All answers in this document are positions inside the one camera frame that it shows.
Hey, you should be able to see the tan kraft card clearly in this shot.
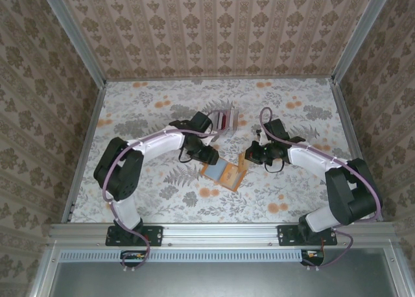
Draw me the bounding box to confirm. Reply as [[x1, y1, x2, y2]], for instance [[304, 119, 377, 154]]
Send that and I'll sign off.
[[238, 152, 250, 174]]

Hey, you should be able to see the orange leather card holder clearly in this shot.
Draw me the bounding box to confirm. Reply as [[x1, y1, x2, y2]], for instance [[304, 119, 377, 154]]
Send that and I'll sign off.
[[199, 160, 246, 192]]

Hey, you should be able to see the clear acrylic card stand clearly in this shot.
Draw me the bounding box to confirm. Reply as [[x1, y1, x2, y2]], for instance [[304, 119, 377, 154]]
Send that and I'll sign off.
[[209, 108, 241, 138]]

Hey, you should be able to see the floral table cover sheet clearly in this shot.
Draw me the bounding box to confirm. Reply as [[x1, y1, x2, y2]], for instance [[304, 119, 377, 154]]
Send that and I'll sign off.
[[70, 79, 372, 224]]

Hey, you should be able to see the aluminium mounting beam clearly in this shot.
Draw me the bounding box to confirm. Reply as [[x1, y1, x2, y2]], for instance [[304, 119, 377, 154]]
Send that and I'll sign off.
[[48, 222, 399, 246]]

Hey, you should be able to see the grey sheet metal panel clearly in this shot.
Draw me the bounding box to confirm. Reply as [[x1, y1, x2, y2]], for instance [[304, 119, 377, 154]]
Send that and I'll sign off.
[[48, 261, 400, 297]]

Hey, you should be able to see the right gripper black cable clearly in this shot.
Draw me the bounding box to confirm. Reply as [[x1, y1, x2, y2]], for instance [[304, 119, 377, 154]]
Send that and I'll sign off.
[[264, 160, 285, 174]]

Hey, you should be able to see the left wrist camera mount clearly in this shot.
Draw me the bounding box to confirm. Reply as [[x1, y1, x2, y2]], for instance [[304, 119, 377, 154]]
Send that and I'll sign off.
[[200, 133, 219, 147]]

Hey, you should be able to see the thin aluminium cross rail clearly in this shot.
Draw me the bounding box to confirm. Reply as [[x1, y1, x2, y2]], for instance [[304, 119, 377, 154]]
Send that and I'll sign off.
[[105, 77, 335, 83]]

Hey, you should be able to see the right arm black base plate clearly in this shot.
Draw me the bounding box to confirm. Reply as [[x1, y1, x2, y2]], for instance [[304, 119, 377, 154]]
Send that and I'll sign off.
[[278, 224, 338, 247]]

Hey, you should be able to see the aluminium side rail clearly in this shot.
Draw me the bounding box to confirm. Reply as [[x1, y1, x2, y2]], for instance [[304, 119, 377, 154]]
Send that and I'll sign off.
[[60, 81, 108, 223], [333, 79, 384, 223]]

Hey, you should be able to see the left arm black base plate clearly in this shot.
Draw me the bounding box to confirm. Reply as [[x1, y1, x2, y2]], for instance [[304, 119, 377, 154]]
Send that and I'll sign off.
[[105, 224, 163, 247]]

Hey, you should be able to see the slotted grey cable duct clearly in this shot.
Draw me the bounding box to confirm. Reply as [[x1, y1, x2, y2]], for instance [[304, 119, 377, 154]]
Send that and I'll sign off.
[[60, 248, 325, 263]]

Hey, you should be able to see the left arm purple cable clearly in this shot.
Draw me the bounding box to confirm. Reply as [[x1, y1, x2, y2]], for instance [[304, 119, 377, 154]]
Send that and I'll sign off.
[[102, 128, 230, 274]]

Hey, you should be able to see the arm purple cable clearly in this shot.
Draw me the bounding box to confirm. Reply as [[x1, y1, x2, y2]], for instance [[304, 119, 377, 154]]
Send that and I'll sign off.
[[259, 107, 383, 272], [102, 128, 230, 274]]

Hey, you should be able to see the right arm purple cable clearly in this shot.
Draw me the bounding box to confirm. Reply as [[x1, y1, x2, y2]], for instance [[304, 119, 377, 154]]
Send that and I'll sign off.
[[259, 107, 383, 272]]

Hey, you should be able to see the aluminium frame post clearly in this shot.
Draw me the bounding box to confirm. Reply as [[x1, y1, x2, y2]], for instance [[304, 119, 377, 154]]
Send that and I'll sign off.
[[332, 0, 395, 84], [40, 0, 108, 86]]

